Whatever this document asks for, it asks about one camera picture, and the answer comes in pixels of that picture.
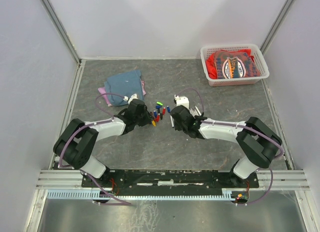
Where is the blue cloth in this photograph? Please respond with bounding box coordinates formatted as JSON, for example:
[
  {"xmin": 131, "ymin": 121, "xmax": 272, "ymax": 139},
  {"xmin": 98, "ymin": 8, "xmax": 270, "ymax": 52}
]
[{"xmin": 104, "ymin": 70, "xmax": 144, "ymax": 106}]

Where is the pink cloth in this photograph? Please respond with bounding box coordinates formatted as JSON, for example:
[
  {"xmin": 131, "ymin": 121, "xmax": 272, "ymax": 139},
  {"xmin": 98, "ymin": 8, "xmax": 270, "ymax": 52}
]
[{"xmin": 97, "ymin": 79, "xmax": 146, "ymax": 107}]

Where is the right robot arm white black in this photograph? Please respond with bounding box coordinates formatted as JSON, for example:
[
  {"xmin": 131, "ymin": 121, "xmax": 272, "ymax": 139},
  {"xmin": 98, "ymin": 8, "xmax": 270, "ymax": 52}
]
[{"xmin": 170, "ymin": 105, "xmax": 284, "ymax": 187}]

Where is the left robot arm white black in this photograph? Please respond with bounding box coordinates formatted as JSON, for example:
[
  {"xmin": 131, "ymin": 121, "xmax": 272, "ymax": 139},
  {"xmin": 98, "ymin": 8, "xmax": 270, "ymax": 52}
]
[{"xmin": 53, "ymin": 98, "xmax": 153, "ymax": 187}]

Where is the red printed cloth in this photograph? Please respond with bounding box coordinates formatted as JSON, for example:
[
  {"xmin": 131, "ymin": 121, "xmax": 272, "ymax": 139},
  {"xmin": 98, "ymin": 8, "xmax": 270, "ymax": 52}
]
[{"xmin": 205, "ymin": 49, "xmax": 261, "ymax": 79}]

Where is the white plastic basket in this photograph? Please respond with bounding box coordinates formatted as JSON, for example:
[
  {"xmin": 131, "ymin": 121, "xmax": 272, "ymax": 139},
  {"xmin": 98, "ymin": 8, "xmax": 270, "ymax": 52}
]
[{"xmin": 200, "ymin": 44, "xmax": 270, "ymax": 87}]

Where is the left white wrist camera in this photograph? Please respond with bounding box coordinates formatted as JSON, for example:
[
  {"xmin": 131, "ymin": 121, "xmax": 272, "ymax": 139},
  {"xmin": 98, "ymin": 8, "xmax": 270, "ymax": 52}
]
[{"xmin": 123, "ymin": 93, "xmax": 139, "ymax": 105}]

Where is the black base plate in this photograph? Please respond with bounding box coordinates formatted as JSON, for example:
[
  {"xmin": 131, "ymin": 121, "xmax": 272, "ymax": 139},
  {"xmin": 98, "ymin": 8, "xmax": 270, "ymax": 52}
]
[{"xmin": 96, "ymin": 169, "xmax": 259, "ymax": 195}]

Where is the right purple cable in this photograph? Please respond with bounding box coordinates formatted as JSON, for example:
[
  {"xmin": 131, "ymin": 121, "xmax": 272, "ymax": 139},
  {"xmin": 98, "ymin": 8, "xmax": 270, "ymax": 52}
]
[{"xmin": 174, "ymin": 88, "xmax": 285, "ymax": 206}]

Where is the aluminium rail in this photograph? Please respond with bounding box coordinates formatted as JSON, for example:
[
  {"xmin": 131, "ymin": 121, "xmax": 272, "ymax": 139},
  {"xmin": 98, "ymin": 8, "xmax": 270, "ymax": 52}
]
[{"xmin": 35, "ymin": 170, "xmax": 310, "ymax": 191}]

